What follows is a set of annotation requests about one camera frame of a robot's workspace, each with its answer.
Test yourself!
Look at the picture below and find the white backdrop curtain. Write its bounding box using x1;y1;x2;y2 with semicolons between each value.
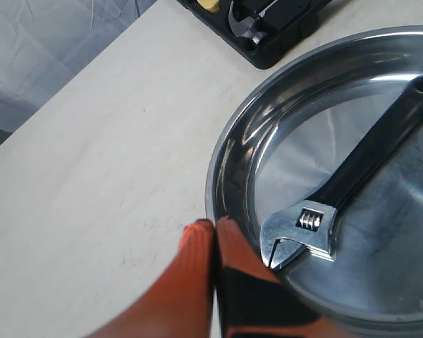
0;0;153;145

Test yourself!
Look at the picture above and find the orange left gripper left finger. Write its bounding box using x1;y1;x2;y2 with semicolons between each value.
89;219;215;337

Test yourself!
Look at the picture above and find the steel claw hammer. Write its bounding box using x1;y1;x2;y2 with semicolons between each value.
228;1;277;49

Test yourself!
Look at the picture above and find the silver adjustable wrench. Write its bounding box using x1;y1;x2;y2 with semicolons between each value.
259;75;423;271

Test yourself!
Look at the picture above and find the yellow tape measure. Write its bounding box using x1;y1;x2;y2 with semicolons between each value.
197;0;220;13

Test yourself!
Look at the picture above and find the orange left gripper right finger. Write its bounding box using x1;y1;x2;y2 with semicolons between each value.
216;216;349;337

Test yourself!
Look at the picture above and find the black plastic tool case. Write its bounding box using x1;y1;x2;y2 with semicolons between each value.
179;1;330;70

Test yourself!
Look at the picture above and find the round stainless steel tray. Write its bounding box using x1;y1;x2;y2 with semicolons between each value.
205;26;423;337

